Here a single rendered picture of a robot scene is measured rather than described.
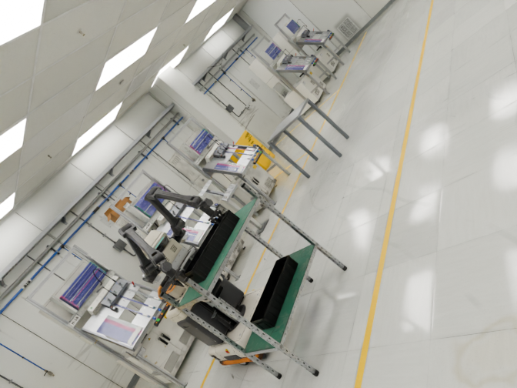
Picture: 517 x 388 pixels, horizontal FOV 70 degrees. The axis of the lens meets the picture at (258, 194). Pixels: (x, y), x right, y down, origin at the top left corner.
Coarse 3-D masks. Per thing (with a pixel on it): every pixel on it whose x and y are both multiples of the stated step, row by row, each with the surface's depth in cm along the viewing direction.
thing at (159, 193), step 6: (156, 186) 290; (156, 192) 284; (162, 192) 283; (168, 192) 283; (150, 198) 286; (156, 198) 287; (162, 198) 285; (168, 198) 282; (174, 198) 280; (180, 198) 278; (186, 198) 277; (192, 198) 279; (198, 198) 276; (186, 204) 279; (198, 204) 276
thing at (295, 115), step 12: (300, 108) 490; (288, 120) 504; (300, 120) 473; (276, 132) 514; (288, 132) 550; (312, 132) 479; (300, 144) 555; (288, 156) 530; (312, 156) 562; (300, 168) 534
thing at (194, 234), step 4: (184, 228) 506; (188, 228) 505; (192, 228) 504; (168, 232) 503; (188, 232) 498; (192, 232) 497; (196, 232) 496; (200, 232) 495; (188, 236) 493; (192, 236) 492; (196, 236) 491; (200, 236) 490; (192, 240) 487; (196, 240) 486
